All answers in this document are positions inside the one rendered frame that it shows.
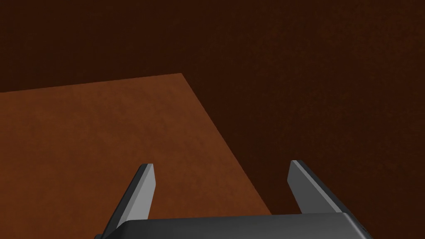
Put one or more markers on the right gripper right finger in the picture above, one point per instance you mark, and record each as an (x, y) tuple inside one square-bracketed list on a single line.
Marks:
[(312, 192)]

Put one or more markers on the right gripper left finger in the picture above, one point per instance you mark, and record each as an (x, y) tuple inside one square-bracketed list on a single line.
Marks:
[(139, 196)]

